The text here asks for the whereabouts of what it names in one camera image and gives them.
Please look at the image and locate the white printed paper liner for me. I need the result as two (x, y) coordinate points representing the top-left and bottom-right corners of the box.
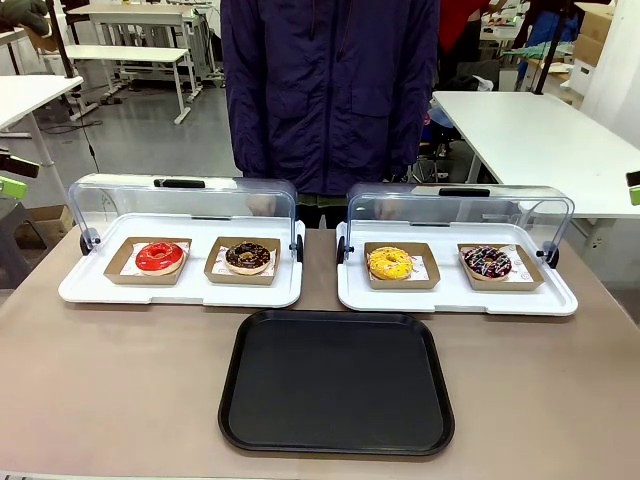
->
(122, 239), (193, 279)
(366, 251), (431, 282)
(458, 244), (534, 281)
(211, 243), (279, 277)

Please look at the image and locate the chocolate donut with nuts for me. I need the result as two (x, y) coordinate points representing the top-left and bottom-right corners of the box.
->
(224, 241), (272, 276)

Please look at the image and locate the brown cardboard donut tray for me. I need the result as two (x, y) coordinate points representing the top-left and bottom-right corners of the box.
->
(203, 236), (282, 288)
(103, 236), (194, 287)
(456, 242), (546, 293)
(363, 241), (442, 291)

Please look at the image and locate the chocolate sprinkled donut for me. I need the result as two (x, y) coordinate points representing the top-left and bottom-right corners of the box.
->
(462, 244), (513, 281)

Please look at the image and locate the red glazed donut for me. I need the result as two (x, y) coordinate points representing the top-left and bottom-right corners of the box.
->
(135, 241), (186, 277)

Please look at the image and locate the yellow glazed donut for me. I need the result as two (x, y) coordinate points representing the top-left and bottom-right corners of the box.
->
(367, 245), (415, 281)

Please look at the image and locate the black plastic serving tray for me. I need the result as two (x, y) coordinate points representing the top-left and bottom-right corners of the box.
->
(217, 308), (456, 457)

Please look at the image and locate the person's left hand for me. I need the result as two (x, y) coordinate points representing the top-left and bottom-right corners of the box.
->
(379, 166), (417, 219)

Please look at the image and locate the person's right hand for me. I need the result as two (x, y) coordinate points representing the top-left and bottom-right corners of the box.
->
(246, 192), (277, 217)

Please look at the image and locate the brown cardboard floor box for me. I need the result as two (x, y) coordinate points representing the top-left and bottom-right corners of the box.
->
(25, 203), (77, 247)

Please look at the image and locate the white table with round leg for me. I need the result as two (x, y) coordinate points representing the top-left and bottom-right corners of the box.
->
(0, 74), (85, 206)

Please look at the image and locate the large white table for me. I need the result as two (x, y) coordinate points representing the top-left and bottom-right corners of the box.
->
(430, 89), (640, 221)

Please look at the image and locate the white storage box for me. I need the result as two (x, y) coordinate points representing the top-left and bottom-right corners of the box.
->
(568, 57), (602, 97)

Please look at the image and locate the clear display case lid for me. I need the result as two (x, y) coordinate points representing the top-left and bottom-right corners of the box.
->
(336, 181), (576, 269)
(66, 173), (305, 264)

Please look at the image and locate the dark green jacket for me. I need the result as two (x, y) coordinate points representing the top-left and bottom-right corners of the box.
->
(0, 0), (50, 32)

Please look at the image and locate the brown cardboard box stack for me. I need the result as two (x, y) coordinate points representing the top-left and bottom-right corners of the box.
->
(572, 1), (621, 67)

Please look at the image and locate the low white bench table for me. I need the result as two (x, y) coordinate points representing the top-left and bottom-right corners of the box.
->
(63, 44), (204, 126)

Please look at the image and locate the teal cloth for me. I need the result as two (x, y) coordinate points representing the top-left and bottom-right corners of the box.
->
(502, 41), (557, 62)

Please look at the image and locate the person in blue clothes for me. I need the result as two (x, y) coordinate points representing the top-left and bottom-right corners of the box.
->
(514, 0), (584, 51)

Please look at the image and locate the black bag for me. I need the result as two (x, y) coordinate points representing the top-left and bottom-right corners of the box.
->
(443, 73), (501, 94)

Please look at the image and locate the white display case base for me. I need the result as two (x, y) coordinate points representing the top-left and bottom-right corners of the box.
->
(335, 219), (580, 317)
(57, 212), (306, 309)

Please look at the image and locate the person in red top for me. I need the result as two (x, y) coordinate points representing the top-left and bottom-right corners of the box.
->
(437, 0), (506, 57)

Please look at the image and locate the person in navy jacket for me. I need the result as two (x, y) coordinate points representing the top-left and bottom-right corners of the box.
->
(219, 0), (442, 230)

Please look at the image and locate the thin black floor cable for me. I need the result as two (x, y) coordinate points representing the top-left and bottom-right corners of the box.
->
(37, 88), (104, 174)

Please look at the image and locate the black camera stand pole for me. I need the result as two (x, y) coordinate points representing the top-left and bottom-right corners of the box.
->
(46, 0), (77, 80)
(532, 0), (572, 96)

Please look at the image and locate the white desk with metal frame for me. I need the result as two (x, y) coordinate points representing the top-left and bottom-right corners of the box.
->
(65, 2), (221, 89)

